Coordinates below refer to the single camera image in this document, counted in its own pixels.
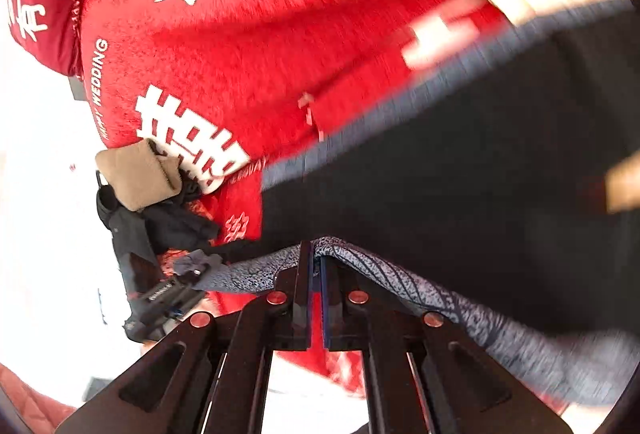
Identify red wedding blanket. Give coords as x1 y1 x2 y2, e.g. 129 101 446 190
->
74 0 626 397

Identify black jacket pile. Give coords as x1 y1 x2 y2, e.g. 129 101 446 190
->
94 170 222 300

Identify dark red pillow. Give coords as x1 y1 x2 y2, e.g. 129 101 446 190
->
6 0 83 78

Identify black pants with grey trim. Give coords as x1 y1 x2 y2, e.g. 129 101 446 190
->
200 0 639 406

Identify folded beige fleece garment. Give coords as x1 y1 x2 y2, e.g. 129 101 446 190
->
96 139 182 212

